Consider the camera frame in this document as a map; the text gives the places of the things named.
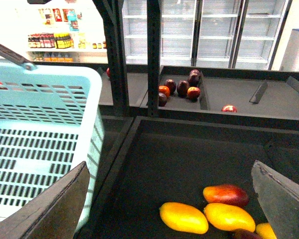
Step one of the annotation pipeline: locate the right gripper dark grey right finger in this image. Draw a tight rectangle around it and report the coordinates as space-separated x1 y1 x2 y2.
251 160 299 239

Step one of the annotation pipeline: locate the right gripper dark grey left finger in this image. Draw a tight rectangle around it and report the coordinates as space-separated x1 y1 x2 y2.
0 161 90 239

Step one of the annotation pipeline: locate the light teal plastic basket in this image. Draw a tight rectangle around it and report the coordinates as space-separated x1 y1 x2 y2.
0 44 104 228

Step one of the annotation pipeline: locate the yellow mango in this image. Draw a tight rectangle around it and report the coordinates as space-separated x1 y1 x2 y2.
159 202 209 235
203 203 256 233

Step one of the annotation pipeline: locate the yellow mango right edge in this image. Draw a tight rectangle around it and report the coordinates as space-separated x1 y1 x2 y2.
256 223 277 239

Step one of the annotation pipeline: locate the red orange mango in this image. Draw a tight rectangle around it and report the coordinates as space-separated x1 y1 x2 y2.
202 184 249 207

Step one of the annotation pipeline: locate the dark red mango bottom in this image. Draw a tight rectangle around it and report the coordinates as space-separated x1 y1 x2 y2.
233 229 262 239

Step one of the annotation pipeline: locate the red apple on tray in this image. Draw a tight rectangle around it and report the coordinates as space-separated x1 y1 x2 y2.
221 105 238 113

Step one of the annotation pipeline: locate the orange red fruit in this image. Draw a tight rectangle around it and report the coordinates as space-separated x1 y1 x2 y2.
187 87 201 100
158 86 170 98

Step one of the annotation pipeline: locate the dark purple fruit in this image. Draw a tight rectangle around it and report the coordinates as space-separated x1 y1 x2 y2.
176 80 189 97
187 69 203 87
164 79 176 95
158 92 167 107

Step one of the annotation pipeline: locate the glass door refrigerator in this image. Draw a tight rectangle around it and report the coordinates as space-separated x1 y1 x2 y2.
122 0 294 70

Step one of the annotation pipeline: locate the white shelf with bottles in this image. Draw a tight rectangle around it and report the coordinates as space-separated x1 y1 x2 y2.
15 0 108 64

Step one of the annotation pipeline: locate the black display rack post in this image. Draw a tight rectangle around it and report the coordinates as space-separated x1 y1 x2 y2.
93 0 163 117

